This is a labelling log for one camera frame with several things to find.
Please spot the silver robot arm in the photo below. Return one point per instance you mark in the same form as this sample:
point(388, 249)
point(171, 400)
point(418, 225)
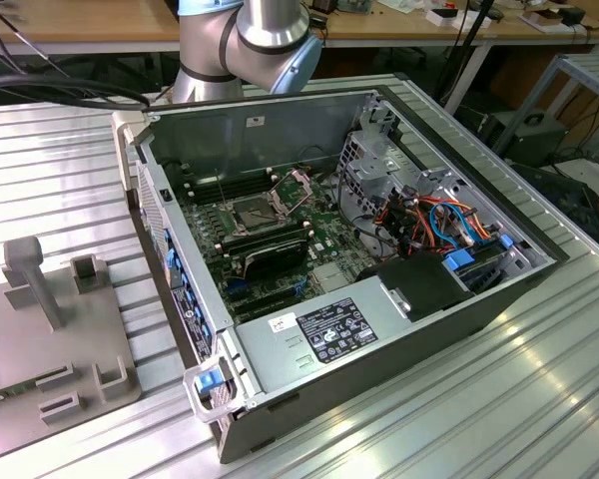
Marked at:
point(259, 30)

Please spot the CPU socket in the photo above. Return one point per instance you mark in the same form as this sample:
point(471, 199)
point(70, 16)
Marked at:
point(252, 214)

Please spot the green motherboard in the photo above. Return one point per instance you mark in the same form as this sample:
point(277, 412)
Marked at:
point(329, 229)

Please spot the black graphics card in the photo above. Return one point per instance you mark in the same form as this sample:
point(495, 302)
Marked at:
point(274, 259)

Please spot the silver chipset heatsink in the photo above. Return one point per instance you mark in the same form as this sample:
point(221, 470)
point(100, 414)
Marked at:
point(332, 277)

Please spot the black expansion slot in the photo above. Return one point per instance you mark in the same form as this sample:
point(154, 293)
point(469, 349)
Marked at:
point(267, 310)
point(264, 299)

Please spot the black RAM slot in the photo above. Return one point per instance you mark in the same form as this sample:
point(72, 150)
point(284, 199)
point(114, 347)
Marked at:
point(239, 180)
point(239, 193)
point(239, 175)
point(239, 187)

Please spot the blue expansion slot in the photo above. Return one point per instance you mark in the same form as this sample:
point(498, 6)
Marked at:
point(235, 287)

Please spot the silver drive cage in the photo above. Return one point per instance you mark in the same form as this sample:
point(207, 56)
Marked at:
point(374, 169)

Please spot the silver power supply unit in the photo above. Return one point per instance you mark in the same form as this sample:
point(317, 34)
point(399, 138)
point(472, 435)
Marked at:
point(274, 349)

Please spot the white case label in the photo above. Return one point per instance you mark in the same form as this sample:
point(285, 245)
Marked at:
point(255, 121)

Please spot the black plastic fan shroud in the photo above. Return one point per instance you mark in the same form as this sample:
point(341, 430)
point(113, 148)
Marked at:
point(419, 284)

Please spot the blue disk carrier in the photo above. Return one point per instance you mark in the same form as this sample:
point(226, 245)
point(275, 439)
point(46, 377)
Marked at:
point(458, 262)

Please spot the blue case latch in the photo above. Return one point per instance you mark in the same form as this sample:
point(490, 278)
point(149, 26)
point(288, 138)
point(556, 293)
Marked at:
point(205, 383)

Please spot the open grey PC case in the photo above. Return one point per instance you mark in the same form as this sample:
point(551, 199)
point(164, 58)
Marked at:
point(379, 394)

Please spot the small blue clip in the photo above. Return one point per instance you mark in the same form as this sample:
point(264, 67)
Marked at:
point(504, 242)

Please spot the black equipment case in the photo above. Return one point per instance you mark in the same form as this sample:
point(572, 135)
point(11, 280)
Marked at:
point(534, 140)

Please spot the grey parts rack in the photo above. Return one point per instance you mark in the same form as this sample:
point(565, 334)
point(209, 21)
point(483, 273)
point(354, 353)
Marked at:
point(55, 349)

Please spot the white box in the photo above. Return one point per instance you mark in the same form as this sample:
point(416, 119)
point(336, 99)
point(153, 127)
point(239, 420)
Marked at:
point(471, 21)

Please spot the long wooden desk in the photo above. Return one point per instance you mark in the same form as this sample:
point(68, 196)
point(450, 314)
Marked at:
point(506, 31)

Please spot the brown cardboard box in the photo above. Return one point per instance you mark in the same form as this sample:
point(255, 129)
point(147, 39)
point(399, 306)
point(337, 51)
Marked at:
point(541, 20)

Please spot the grey slatted side table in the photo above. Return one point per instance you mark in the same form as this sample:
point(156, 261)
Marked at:
point(594, 70)

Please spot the small black device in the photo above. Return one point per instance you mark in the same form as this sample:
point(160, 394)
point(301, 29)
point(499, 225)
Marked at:
point(574, 16)

